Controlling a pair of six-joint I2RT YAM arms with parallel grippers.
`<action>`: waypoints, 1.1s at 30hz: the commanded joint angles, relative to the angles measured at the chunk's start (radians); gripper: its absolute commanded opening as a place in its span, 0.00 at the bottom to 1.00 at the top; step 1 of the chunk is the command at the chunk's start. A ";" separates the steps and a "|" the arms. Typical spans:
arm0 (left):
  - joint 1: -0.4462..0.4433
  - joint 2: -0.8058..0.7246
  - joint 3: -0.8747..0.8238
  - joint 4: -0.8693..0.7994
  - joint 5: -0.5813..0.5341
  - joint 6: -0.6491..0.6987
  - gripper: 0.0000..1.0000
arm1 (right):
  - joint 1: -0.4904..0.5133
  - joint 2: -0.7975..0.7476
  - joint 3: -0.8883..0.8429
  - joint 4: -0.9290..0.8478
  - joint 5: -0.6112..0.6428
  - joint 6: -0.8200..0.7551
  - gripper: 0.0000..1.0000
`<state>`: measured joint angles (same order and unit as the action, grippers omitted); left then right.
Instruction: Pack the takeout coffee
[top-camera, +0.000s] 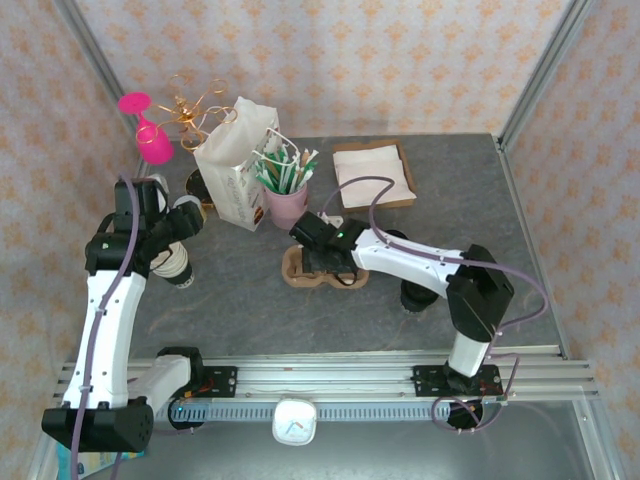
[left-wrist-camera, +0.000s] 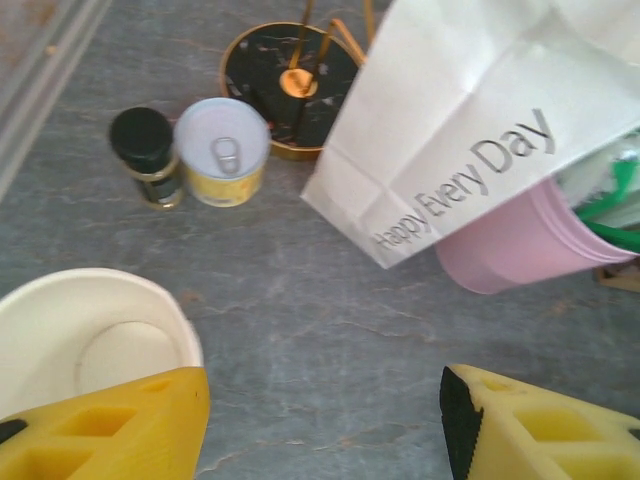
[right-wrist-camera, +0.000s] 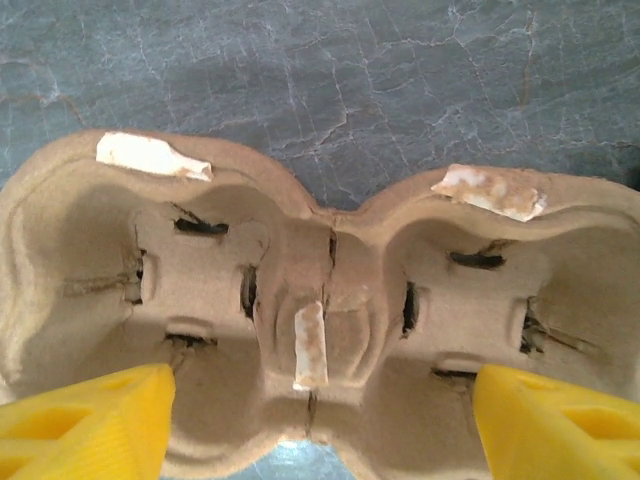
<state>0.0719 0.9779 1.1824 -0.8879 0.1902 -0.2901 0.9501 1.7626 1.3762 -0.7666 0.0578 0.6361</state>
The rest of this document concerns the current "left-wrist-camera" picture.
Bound nested white paper cups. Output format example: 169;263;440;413
0;268;205;419

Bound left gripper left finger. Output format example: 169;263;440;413
0;366;210;480

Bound black cap spice bottle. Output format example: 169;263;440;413
108;106;185;211

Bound gold wire glass rack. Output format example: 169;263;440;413
219;0;381;162

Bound white paper bag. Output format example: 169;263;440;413
299;0;640;270

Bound green wrapped straw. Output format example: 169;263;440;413
573;197;640;249
607;149;640;201

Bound yellow pull-tab can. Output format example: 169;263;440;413
173;97;271;208

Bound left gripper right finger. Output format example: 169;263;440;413
439;363;640;480

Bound brown cardboard tray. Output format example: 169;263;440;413
593;264;640;295

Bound pink straw holder cup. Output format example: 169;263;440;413
433;177;640;295

